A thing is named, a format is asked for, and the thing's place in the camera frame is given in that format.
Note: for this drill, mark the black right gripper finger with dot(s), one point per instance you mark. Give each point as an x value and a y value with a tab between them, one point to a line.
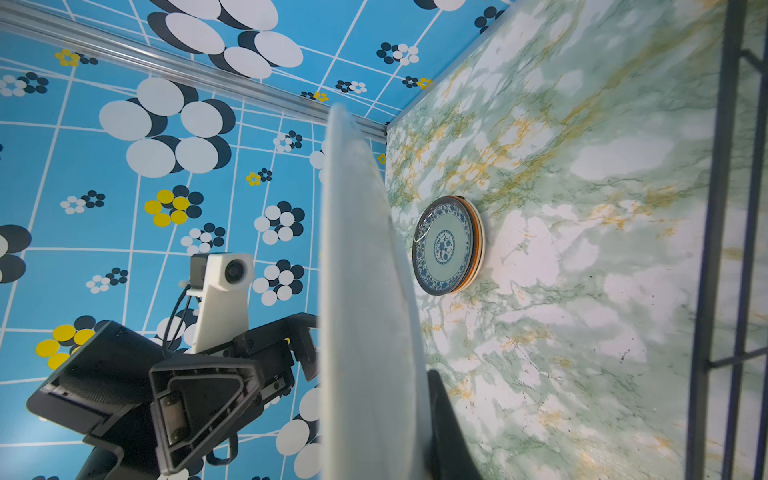
449	455

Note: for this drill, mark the orange plate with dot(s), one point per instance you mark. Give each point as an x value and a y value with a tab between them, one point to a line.
479	249

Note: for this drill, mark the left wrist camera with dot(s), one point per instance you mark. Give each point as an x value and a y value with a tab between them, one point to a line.
222	282

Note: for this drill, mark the white plate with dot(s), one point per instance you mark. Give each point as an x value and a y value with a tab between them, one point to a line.
375	415
445	246

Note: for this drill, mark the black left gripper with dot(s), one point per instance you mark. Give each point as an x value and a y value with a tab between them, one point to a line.
148	412

